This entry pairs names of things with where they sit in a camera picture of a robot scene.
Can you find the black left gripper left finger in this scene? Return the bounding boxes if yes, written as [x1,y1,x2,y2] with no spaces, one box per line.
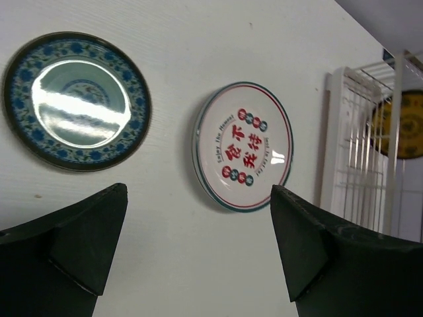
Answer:
[1,183,128,317]

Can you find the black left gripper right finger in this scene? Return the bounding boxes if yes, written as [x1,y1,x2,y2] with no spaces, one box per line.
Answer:
[270,185,422,317]

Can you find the brown plate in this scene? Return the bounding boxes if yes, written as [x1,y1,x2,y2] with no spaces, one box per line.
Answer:
[369,89,422,160]

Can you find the white plate red chinese characters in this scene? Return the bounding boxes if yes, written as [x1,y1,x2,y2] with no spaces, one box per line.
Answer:
[191,81,294,213]

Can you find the dark green plate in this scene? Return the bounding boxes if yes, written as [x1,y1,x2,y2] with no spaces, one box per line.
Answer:
[1,31,153,172]

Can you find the white wire dish rack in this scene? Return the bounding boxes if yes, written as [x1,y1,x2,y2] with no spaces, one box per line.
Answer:
[320,51,422,242]

